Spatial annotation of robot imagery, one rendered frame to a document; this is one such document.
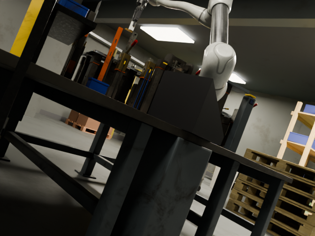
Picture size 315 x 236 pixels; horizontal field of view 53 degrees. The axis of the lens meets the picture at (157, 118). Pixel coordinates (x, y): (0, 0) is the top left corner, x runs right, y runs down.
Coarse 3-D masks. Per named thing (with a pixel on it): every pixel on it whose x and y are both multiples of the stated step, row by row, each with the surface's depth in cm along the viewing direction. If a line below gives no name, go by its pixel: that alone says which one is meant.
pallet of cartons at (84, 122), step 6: (72, 114) 800; (78, 114) 787; (66, 120) 801; (72, 120) 794; (78, 120) 780; (84, 120) 770; (90, 120) 775; (72, 126) 784; (78, 126) 838; (84, 126) 766; (90, 126) 782; (96, 126) 798; (90, 132) 827; (96, 132) 803; (108, 132) 837; (108, 138) 842
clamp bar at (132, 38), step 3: (132, 33) 213; (135, 33) 212; (132, 36) 213; (135, 36) 214; (129, 39) 213; (132, 39) 214; (129, 42) 213; (132, 42) 214; (126, 45) 215; (129, 45) 214; (126, 48) 214; (129, 51) 215
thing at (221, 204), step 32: (0, 96) 210; (64, 96) 197; (128, 128) 147; (32, 160) 202; (96, 160) 298; (128, 160) 142; (224, 160) 206; (224, 192) 202; (96, 224) 142; (256, 224) 258
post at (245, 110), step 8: (248, 96) 234; (240, 104) 239; (248, 104) 234; (240, 112) 235; (248, 112) 235; (240, 120) 233; (232, 128) 236; (240, 128) 233; (232, 136) 233; (240, 136) 234; (232, 144) 232
